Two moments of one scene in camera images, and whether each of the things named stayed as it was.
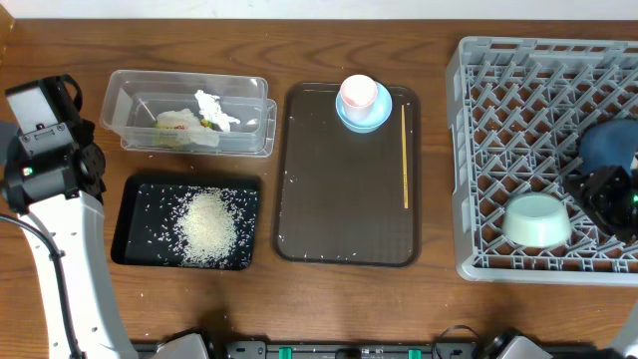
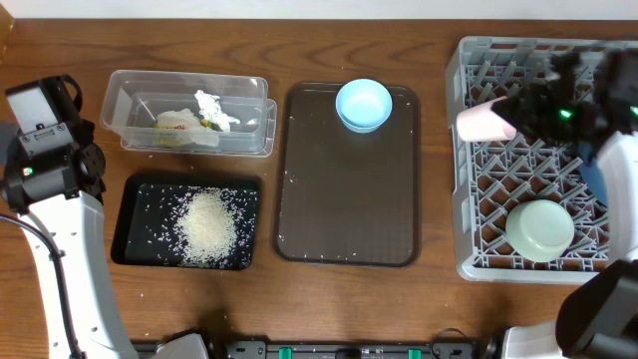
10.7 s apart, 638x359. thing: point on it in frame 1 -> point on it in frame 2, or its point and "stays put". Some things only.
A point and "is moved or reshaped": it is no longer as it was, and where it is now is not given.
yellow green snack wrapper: x=208 y=124 stays put
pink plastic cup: x=358 y=93 -> x=480 y=123
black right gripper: x=594 y=195 -> x=532 y=103
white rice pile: x=207 y=226 stays put
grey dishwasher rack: x=517 y=109 stays put
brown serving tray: x=346 y=198 stays put
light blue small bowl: x=381 y=111 stays put
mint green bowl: x=536 y=219 is moved or reshaped
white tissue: x=210 y=111 stays put
